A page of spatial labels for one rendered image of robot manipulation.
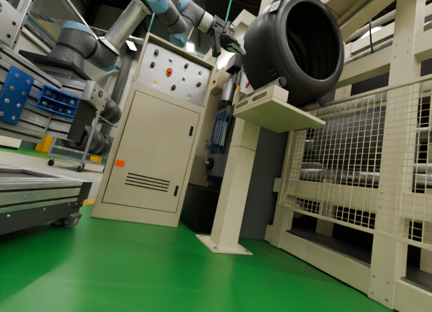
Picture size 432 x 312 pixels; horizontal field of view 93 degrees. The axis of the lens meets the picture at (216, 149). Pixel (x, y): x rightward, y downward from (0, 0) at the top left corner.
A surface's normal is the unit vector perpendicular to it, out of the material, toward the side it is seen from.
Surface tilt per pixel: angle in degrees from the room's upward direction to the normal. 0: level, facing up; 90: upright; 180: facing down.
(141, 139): 90
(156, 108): 90
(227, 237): 90
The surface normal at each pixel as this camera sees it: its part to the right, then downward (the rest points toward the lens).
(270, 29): -0.37, -0.05
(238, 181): 0.43, -0.04
